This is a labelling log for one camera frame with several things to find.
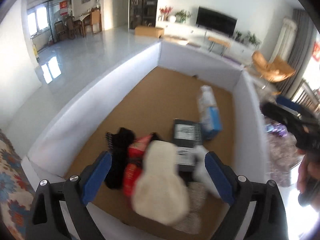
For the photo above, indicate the red foil packet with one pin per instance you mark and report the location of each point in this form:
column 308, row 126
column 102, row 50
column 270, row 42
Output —
column 131, row 175

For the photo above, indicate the brown cardboard box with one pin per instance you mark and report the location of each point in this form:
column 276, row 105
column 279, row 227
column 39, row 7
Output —
column 148, row 31

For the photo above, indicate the black fuzzy sock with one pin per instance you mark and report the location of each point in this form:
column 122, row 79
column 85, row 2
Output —
column 117, row 155

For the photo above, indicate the purple plastic toy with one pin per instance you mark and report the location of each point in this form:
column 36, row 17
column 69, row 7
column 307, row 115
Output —
column 276, row 129

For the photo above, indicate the person's right hand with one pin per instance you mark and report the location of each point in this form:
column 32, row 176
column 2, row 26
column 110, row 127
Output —
column 306, row 170

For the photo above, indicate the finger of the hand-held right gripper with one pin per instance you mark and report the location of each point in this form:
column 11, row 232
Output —
column 287, row 102
column 275, row 115

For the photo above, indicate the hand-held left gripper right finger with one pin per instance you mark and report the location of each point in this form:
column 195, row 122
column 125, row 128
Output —
column 220, row 177

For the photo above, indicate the white door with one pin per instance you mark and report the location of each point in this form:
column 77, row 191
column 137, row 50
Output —
column 121, row 2

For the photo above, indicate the bushy potted plant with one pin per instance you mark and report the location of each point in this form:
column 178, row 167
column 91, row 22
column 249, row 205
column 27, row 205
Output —
column 182, row 15

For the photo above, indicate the red paper door sign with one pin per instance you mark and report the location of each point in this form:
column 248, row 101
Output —
column 64, row 8

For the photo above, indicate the orange lounge chair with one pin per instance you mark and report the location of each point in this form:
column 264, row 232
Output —
column 270, row 68

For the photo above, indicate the white television cabinet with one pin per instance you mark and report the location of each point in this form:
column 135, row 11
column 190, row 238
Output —
column 197, row 33

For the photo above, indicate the white storage box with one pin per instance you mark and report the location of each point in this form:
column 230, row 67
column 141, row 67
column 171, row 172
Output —
column 87, row 105

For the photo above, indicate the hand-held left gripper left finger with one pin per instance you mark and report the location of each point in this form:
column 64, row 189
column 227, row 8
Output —
column 96, row 177

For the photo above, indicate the grey curtain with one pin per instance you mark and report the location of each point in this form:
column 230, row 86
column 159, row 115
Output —
column 300, row 50

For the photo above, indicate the large potted green plant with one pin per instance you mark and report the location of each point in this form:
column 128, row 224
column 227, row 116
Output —
column 251, row 38

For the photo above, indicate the wooden bench with metal legs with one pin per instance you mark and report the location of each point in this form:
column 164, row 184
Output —
column 218, row 41

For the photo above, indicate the black labelled packet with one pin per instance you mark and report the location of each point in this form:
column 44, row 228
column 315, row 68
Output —
column 185, row 132

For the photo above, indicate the cream knitted cloth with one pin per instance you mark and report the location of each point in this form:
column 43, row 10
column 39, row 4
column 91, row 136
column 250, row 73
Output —
column 160, row 192

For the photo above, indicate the white soft object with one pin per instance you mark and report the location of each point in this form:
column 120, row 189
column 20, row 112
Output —
column 201, row 165

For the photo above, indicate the dark display cabinet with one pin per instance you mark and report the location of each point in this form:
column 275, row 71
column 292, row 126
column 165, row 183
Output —
column 143, row 2

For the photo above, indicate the grey striped cloth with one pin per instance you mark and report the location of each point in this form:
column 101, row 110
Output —
column 196, row 205

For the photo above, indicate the black television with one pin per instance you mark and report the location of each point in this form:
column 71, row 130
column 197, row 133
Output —
column 216, row 21

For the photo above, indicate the dark patterned desktop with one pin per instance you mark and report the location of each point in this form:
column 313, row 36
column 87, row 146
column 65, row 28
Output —
column 282, row 155

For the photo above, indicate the patterned woven blanket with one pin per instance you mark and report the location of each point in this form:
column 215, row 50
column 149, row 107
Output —
column 12, row 185

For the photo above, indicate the small potted green plant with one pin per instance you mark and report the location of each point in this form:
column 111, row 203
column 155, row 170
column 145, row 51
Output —
column 238, row 35

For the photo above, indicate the red flowers in white vase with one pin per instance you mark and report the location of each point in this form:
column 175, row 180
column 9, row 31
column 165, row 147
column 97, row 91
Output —
column 166, row 12

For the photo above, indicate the red wall hanging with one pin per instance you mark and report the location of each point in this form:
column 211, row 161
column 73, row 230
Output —
column 317, row 51

